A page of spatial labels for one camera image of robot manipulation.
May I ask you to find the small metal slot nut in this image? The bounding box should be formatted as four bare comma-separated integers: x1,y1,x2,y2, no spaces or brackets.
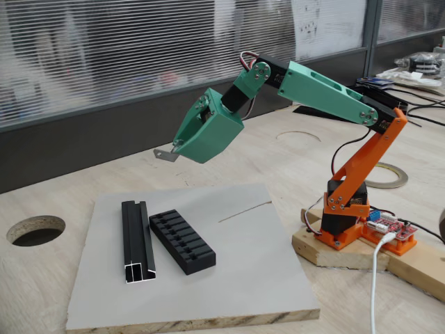
154,148,181,163

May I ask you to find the black slotted holder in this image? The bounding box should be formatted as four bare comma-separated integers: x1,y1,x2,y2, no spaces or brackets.
148,209,217,276

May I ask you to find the flat black sheet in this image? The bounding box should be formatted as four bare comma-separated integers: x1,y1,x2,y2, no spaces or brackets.
293,104,349,122

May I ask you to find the black aluminium profile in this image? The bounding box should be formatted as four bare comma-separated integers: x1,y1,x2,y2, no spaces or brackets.
120,200,158,286

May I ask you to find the grey board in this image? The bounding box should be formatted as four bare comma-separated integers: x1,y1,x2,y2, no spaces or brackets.
65,182,321,332

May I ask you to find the white paper sheet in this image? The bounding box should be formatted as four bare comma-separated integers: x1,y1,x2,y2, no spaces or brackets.
294,0,368,61

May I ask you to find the blue card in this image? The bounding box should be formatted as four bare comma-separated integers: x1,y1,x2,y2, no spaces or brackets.
355,77,396,87

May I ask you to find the long black box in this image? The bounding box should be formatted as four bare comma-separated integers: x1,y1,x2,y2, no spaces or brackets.
354,83,410,110

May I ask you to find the wooden base block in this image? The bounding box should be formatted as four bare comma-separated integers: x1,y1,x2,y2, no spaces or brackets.
291,207,391,272

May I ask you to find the tape roll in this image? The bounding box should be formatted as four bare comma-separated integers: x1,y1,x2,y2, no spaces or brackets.
364,161,409,190

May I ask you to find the red controller board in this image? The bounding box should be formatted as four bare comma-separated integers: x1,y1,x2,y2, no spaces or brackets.
362,208,416,243

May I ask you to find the black and white bundle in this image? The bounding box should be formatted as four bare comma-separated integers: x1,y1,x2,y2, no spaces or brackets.
394,51,445,76

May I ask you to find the long wooden plank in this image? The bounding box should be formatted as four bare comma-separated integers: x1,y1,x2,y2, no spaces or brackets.
384,239,445,303

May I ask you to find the wrist servo cable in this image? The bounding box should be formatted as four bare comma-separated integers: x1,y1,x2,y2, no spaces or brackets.
239,51,259,121

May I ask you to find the shoulder servo cable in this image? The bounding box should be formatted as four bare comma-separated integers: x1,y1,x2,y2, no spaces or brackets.
331,134,371,175

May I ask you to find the base servo cable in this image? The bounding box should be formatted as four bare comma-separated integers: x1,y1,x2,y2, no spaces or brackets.
303,196,326,236

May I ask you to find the white usb cable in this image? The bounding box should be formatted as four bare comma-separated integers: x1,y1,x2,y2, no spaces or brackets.
369,231,396,334

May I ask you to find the thin black cable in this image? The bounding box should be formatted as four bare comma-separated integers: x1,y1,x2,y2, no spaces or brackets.
398,218,445,244

